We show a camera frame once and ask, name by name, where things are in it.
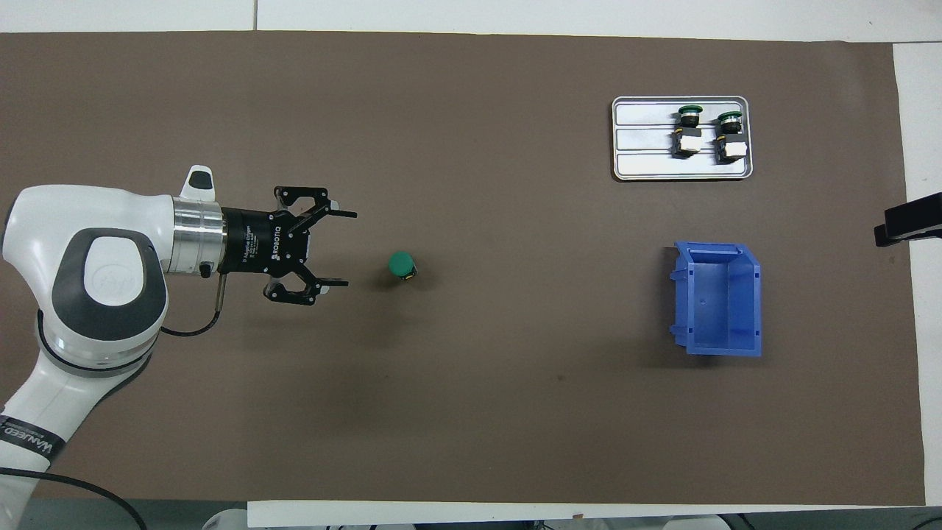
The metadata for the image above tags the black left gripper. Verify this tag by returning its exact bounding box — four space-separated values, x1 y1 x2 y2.
221 185 359 308

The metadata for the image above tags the brown paper table mat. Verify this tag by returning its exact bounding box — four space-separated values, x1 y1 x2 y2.
0 31 927 507

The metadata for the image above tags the grey metal tray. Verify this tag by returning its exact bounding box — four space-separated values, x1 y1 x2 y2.
611 96 754 182

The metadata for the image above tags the blue plastic bin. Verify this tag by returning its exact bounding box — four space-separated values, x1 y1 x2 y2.
668 241 763 358

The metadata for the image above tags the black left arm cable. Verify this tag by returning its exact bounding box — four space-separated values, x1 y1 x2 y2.
0 274 227 530

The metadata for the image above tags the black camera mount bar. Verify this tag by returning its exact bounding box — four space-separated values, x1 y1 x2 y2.
873 189 942 248

